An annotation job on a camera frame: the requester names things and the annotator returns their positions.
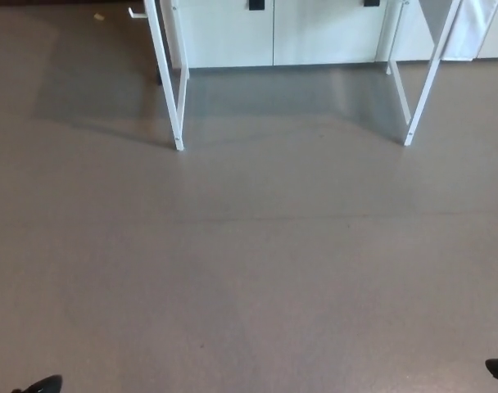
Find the white cabinet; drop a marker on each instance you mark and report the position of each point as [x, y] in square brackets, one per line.
[314, 32]

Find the white desk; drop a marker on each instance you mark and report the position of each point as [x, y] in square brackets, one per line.
[166, 82]

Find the white hook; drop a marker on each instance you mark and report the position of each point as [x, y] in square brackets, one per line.
[137, 14]

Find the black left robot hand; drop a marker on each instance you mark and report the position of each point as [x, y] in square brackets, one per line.
[46, 385]

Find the white hanging cloth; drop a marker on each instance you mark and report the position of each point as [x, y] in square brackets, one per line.
[466, 32]

